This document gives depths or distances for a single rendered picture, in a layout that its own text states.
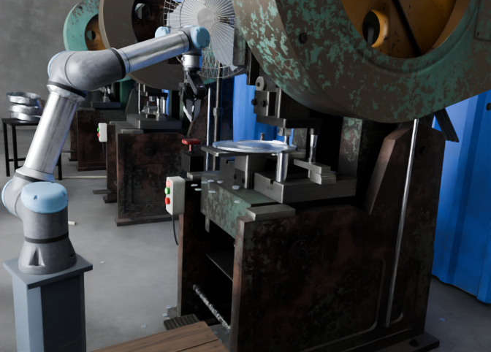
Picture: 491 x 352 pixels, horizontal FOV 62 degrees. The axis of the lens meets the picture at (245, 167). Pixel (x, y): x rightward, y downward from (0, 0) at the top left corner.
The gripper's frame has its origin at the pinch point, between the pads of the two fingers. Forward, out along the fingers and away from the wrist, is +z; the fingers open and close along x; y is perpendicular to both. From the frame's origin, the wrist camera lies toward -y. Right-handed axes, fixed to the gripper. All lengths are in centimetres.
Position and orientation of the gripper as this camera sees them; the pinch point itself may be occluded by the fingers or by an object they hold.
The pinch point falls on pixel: (192, 118)
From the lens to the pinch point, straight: 166.0
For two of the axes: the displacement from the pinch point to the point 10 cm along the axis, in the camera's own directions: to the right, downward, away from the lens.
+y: -4.8, -2.1, 8.5
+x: -8.8, 0.5, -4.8
